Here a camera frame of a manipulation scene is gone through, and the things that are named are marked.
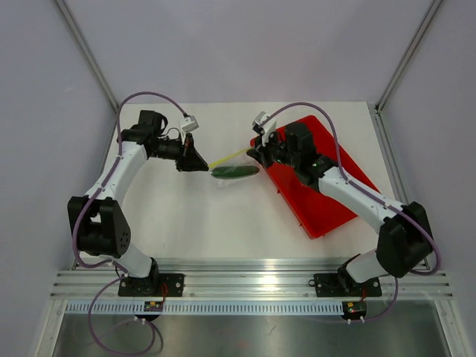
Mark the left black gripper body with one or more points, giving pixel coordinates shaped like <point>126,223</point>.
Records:
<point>169,149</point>

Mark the left aluminium frame post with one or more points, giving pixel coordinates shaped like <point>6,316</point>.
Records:
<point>79,38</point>

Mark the clear zip top bag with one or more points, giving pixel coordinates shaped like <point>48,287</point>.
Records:
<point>235,159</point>

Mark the green cucumber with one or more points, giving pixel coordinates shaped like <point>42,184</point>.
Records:
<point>234,172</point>

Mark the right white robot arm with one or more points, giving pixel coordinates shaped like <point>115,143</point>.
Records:
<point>404,236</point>

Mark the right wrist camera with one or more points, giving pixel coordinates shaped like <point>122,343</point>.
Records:
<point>264,126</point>

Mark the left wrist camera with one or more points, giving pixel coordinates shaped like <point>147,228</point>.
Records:
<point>186,125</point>

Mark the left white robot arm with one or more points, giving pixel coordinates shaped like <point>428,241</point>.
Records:
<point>98,224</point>

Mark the white slotted cable duct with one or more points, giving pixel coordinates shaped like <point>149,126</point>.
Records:
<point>182,307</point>

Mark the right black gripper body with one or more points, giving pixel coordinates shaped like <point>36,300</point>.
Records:
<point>276,151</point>

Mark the right small circuit board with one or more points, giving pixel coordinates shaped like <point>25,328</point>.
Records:
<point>355,308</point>

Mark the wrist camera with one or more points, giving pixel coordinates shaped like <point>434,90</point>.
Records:
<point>186,125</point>
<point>264,126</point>

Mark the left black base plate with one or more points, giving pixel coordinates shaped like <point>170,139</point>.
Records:
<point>165,285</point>

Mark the small circuit board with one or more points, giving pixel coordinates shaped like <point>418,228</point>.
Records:
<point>355,308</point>
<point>153,306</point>

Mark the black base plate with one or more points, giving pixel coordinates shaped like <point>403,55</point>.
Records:
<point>165,285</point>
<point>329,285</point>

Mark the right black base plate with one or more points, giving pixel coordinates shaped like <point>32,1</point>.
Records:
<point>329,285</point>

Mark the red plastic tray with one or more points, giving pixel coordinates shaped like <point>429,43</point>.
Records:
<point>317,213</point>

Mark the right aluminium frame post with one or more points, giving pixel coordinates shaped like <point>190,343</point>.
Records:
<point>409,53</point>

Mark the aluminium mounting rail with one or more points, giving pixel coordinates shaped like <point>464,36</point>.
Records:
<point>256,279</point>

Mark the aluminium frame post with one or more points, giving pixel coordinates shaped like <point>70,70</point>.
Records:
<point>79,38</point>
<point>409,53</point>

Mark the left small circuit board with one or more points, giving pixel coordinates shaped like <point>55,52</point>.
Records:
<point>153,306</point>

